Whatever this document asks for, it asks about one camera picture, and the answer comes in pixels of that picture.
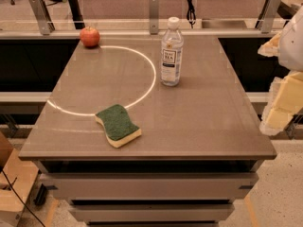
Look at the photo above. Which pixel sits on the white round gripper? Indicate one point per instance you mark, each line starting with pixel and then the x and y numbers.
pixel 293 47

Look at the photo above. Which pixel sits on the clear plastic tea bottle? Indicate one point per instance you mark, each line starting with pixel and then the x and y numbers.
pixel 171 53

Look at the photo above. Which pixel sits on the grey drawer cabinet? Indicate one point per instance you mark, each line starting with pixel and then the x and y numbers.
pixel 199 150

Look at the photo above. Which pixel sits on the green yellow sponge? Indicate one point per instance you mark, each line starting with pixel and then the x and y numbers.
pixel 118 126

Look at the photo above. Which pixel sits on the red apple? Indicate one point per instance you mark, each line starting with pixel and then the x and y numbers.
pixel 89 37

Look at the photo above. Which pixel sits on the wooden box at left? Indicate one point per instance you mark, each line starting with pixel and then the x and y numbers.
pixel 16 180

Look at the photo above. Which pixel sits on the right metal bracket post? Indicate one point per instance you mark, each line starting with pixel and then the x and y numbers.
pixel 269 15

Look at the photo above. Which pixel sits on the metal bracket post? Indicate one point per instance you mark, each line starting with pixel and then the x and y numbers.
pixel 154 16
pixel 269 15
pixel 40 15

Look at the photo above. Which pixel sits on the middle metal bracket post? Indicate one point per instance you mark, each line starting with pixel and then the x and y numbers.
pixel 154 16

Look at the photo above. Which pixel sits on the left metal bracket post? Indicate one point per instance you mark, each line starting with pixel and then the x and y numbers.
pixel 40 15

